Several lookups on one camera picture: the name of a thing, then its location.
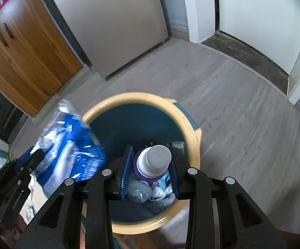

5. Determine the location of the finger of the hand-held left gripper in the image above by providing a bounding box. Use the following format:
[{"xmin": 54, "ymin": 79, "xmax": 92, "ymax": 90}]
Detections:
[
  {"xmin": 21, "ymin": 149, "xmax": 45, "ymax": 174},
  {"xmin": 15, "ymin": 147, "xmax": 38, "ymax": 166}
]

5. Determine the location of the white door frame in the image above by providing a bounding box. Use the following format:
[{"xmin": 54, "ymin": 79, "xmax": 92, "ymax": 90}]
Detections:
[{"xmin": 181, "ymin": 0, "xmax": 300, "ymax": 105}]

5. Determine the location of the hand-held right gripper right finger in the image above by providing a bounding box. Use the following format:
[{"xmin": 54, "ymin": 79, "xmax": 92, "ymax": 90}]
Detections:
[{"xmin": 167, "ymin": 142, "xmax": 288, "ymax": 249}]

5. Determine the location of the white door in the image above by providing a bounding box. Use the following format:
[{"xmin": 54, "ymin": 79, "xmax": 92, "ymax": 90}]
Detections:
[{"xmin": 216, "ymin": 0, "xmax": 300, "ymax": 77}]

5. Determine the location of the teal bin with yellow rim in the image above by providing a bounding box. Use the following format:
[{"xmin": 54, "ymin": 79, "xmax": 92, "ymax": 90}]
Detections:
[{"xmin": 81, "ymin": 92, "xmax": 203, "ymax": 235}]

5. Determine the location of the blue and white plastic bag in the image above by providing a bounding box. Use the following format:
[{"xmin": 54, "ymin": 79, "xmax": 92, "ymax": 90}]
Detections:
[{"xmin": 33, "ymin": 99, "xmax": 107, "ymax": 200}]

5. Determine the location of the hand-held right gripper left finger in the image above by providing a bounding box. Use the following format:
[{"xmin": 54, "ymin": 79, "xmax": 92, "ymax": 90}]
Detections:
[{"xmin": 15, "ymin": 145, "xmax": 134, "ymax": 249}]

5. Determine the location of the crumpled clear plastic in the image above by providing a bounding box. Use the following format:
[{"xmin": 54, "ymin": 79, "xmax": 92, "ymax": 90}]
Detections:
[{"xmin": 127, "ymin": 172, "xmax": 154, "ymax": 203}]

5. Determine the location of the purple bottle with white cap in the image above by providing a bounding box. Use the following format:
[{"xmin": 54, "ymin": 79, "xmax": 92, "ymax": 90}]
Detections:
[{"xmin": 132, "ymin": 145, "xmax": 172, "ymax": 182}]

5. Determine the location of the grey refrigerator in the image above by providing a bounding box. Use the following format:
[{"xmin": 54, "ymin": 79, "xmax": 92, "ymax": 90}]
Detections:
[{"xmin": 35, "ymin": 0, "xmax": 169, "ymax": 81}]

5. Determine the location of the wooden cabinet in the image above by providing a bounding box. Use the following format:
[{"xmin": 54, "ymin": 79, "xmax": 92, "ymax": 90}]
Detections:
[{"xmin": 0, "ymin": 0, "xmax": 84, "ymax": 118}]

